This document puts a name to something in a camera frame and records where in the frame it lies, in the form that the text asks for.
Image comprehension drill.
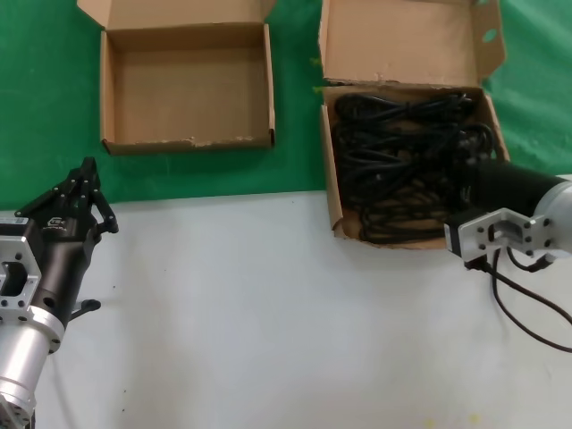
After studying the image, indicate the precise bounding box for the small open cardboard box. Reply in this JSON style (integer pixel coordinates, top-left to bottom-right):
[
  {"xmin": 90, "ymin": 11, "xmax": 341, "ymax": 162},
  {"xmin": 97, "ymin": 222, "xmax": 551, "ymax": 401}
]
[{"xmin": 75, "ymin": 0, "xmax": 279, "ymax": 156}]

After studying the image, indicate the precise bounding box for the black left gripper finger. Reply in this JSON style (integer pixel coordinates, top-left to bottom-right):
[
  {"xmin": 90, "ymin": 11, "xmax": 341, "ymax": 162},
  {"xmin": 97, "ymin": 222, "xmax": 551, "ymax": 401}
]
[
  {"xmin": 86, "ymin": 156, "xmax": 121, "ymax": 237},
  {"xmin": 14, "ymin": 156, "xmax": 93, "ymax": 221}
]

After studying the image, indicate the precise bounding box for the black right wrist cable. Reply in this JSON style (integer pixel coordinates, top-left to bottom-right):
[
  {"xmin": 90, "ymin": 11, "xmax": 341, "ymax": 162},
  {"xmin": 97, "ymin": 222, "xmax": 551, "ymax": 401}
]
[{"xmin": 464, "ymin": 248, "xmax": 572, "ymax": 354}]

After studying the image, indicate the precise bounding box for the large open cardboard box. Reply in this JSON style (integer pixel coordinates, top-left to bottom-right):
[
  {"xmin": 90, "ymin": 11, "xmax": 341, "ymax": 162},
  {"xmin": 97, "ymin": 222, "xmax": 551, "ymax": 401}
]
[{"xmin": 317, "ymin": 0, "xmax": 511, "ymax": 246}]

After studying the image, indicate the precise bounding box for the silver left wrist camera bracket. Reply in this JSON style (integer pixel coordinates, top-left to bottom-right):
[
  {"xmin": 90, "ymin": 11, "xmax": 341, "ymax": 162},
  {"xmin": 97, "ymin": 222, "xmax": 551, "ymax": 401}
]
[{"xmin": 0, "ymin": 216, "xmax": 45, "ymax": 324}]

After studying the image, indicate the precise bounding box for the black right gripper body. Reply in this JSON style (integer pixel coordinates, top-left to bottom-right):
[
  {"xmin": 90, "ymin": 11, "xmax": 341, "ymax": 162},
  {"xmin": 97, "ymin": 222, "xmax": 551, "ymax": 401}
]
[{"xmin": 458, "ymin": 160, "xmax": 568, "ymax": 219}]

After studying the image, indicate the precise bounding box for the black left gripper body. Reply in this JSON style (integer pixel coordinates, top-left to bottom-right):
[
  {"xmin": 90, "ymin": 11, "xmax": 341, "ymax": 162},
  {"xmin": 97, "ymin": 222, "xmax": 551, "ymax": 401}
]
[{"xmin": 26, "ymin": 204, "xmax": 102, "ymax": 330}]

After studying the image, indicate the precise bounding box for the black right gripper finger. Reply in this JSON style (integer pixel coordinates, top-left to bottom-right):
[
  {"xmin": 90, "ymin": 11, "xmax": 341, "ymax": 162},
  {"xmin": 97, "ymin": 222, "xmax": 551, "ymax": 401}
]
[
  {"xmin": 455, "ymin": 142, "xmax": 475, "ymax": 172},
  {"xmin": 468, "ymin": 136, "xmax": 491, "ymax": 167}
]

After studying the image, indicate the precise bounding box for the green table mat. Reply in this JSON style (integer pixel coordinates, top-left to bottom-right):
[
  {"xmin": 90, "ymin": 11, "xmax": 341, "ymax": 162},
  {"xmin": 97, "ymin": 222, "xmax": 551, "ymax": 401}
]
[{"xmin": 0, "ymin": 0, "xmax": 572, "ymax": 211}]

